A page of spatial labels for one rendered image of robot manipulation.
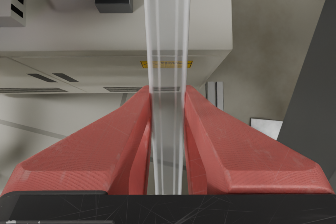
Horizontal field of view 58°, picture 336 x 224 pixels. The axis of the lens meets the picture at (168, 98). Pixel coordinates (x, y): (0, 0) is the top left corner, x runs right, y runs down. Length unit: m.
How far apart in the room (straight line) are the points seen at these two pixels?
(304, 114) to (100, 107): 0.94
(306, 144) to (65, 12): 0.40
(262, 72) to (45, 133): 0.79
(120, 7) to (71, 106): 0.71
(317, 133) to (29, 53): 0.43
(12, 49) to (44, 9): 0.08
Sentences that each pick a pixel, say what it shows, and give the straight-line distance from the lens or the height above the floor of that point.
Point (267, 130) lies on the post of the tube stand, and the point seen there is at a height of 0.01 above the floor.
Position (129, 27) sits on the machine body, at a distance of 0.47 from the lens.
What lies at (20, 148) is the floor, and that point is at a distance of 1.18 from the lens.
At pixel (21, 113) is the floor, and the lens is 1.18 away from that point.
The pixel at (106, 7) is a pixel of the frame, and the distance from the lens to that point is 0.46.
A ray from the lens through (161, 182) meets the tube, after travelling 0.16.
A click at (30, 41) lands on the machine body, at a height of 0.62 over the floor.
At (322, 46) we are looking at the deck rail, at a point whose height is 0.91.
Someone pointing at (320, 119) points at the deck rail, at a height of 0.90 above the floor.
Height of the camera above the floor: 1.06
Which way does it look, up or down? 85 degrees down
